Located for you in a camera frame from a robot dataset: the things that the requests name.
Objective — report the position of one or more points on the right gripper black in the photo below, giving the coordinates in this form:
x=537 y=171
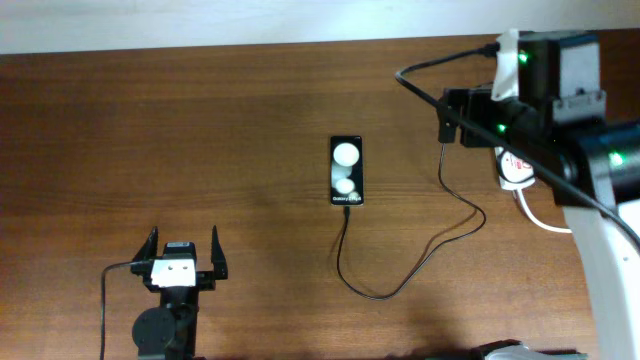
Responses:
x=471 y=102

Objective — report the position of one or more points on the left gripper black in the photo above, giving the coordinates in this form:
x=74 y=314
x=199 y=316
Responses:
x=206 y=278

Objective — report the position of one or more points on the black smartphone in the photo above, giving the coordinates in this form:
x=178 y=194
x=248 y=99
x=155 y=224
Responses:
x=346 y=185

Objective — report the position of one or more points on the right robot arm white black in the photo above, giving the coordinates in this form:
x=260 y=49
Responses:
x=546 y=103

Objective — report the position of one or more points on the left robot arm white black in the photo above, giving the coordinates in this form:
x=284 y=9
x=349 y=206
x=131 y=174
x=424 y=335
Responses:
x=168 y=331

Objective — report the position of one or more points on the white power strip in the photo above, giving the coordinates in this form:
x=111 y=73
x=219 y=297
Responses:
x=513 y=173

